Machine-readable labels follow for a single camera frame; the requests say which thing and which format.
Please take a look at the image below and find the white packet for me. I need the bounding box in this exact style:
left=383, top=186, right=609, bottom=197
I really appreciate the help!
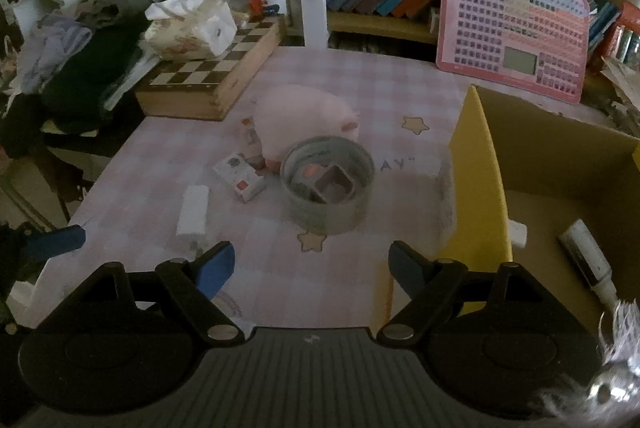
left=176, top=185, right=211, bottom=237

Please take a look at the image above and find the yellow cardboard box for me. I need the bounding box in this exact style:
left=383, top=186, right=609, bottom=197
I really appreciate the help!
left=440, top=84, right=640, bottom=359

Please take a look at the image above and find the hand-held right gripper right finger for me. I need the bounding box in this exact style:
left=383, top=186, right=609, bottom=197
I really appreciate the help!
left=375, top=239, right=585, bottom=349

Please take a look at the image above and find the pile of papers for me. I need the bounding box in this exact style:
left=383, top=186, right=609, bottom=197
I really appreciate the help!
left=590, top=51, right=640, bottom=131

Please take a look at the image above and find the pile of clothes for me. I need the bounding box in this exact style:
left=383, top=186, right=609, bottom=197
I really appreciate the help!
left=0, top=0, right=157, bottom=159

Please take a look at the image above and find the pink checked table mat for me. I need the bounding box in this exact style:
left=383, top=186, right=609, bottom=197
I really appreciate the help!
left=70, top=46, right=467, bottom=330

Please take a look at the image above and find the grey roll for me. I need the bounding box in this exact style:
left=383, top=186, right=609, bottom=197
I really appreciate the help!
left=280, top=135, right=375, bottom=234

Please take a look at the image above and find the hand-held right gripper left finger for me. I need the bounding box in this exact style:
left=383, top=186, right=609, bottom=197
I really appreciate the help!
left=37, top=241, right=252, bottom=349

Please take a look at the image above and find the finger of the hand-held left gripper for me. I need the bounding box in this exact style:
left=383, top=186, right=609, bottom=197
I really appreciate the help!
left=0, top=223, right=87, bottom=264

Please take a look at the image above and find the pink plush pig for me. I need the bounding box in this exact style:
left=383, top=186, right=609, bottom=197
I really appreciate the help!
left=252, top=84, right=362, bottom=170

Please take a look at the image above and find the small white block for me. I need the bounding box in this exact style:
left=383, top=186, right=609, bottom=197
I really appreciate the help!
left=508, top=220, right=529, bottom=249

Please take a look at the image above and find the wooden chessboard box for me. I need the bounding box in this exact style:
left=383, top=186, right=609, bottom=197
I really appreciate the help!
left=134, top=17, right=282, bottom=121

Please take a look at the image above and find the small square box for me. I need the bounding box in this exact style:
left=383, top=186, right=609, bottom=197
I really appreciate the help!
left=312, top=165, right=359, bottom=204

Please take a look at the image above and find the small white patterned box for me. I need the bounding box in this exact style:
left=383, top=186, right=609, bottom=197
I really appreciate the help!
left=212, top=152, right=267, bottom=204

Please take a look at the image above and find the pink learning board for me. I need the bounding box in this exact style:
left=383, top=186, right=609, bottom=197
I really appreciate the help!
left=435, top=0, right=592, bottom=104

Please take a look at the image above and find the tissue pack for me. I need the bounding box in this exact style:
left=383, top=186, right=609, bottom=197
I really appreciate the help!
left=144, top=0, right=238, bottom=60

